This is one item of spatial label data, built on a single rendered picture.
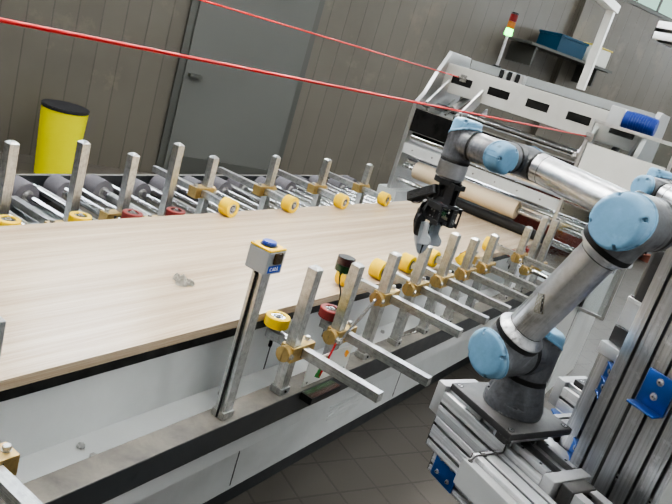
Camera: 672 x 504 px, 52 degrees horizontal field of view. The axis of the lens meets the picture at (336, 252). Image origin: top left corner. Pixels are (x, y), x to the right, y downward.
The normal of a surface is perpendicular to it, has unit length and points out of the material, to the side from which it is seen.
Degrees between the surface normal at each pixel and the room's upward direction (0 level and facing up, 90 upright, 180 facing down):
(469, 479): 90
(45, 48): 90
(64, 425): 90
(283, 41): 90
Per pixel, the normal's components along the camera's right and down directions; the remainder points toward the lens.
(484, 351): -0.82, 0.06
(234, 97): 0.49, 0.39
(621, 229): -0.69, -0.12
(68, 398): 0.79, 0.39
